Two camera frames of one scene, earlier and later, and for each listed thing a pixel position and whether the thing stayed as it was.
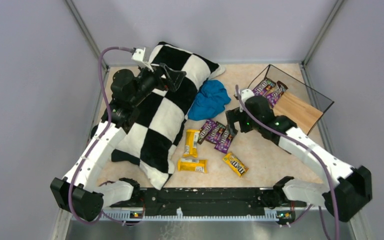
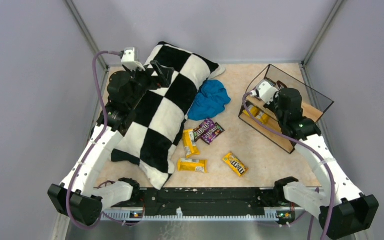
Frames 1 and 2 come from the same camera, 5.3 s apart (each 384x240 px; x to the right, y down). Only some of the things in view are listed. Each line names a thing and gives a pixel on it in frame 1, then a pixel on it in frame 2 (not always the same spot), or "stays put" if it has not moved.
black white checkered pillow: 152,142 stays put
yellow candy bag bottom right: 239,168 stays put
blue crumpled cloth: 210,102 stays put
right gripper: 233,119 → 274,100
